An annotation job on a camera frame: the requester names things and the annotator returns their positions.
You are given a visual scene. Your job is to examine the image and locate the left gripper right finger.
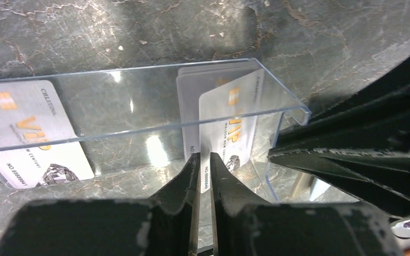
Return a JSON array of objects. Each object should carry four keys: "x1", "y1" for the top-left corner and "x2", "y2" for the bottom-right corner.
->
[{"x1": 209, "y1": 153, "x2": 403, "y2": 255}]

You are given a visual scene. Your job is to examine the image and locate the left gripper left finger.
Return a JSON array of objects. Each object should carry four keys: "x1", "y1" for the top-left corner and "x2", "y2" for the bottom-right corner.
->
[{"x1": 0, "y1": 153, "x2": 200, "y2": 255}]

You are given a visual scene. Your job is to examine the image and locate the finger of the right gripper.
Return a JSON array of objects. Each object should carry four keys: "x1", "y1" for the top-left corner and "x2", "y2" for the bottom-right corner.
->
[{"x1": 268, "y1": 57, "x2": 410, "y2": 218}]

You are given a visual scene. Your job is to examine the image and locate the clear plastic card sleeve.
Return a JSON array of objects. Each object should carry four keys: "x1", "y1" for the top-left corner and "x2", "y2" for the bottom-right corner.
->
[{"x1": 0, "y1": 59, "x2": 311, "y2": 205}]

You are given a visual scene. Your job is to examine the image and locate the vip credit card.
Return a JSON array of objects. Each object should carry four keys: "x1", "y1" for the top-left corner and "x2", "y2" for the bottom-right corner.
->
[
  {"x1": 199, "y1": 69, "x2": 265, "y2": 193},
  {"x1": 0, "y1": 80, "x2": 94, "y2": 189}
]

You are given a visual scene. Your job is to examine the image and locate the stacked VIP credit cards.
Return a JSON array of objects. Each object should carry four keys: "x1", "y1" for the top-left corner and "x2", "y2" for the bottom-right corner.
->
[{"x1": 176, "y1": 62, "x2": 262, "y2": 158}]

